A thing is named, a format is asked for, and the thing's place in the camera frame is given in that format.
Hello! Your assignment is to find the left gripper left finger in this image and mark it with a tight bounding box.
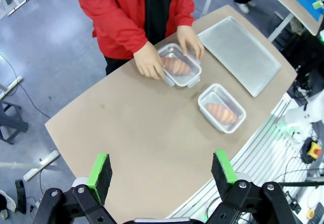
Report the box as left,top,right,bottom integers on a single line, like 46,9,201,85
32,153,117,224

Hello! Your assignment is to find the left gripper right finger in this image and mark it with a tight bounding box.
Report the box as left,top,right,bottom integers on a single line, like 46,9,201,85
207,149,297,224

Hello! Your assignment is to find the translucent white plastic lid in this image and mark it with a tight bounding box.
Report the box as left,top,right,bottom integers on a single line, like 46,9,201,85
197,83,247,135
156,42,203,88

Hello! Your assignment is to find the golden brown croissant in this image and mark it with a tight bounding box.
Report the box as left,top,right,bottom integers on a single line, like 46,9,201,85
161,57,192,76
205,103,239,124

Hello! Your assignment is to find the person's right forearm red sleeve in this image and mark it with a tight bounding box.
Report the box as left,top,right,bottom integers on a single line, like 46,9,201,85
92,4,149,60

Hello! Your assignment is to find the person's left forearm red sleeve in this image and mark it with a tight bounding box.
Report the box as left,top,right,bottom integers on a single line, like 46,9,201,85
166,0,198,29

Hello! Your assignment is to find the rectangular stainless steel container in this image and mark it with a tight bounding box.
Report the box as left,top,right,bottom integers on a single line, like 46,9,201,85
158,44,200,86
199,85,245,132

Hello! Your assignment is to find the person's right hand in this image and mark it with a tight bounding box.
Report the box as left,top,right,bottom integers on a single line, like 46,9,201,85
133,40,167,81

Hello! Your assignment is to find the person's left hand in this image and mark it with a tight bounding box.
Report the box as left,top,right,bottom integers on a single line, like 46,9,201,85
176,25,206,61

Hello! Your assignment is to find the white table foot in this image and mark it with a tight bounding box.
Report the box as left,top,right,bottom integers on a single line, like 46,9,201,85
23,150,61,182

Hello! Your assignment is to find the yellow emergency stop button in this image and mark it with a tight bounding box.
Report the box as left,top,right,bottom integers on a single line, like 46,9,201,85
301,137,322,164

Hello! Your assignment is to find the white sneaker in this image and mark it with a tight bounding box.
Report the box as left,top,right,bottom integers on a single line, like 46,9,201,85
0,189,17,220

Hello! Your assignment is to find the dark grey stool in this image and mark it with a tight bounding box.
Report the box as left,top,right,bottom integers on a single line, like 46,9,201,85
0,99,29,146

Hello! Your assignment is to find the perforated metal baking tray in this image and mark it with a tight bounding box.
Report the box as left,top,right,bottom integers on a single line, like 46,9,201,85
197,16,282,98

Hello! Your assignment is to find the person in red jacket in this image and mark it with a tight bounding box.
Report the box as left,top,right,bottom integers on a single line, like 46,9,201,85
71,0,198,76

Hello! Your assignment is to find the table with blue cloth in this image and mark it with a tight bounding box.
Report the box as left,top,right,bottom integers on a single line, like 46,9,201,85
267,0,324,42

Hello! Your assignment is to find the aluminium profile frame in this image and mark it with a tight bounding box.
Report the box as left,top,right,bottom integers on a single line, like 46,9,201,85
166,92,316,220

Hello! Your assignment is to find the black floor cable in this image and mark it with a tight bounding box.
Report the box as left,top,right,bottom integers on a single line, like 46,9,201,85
0,54,52,120

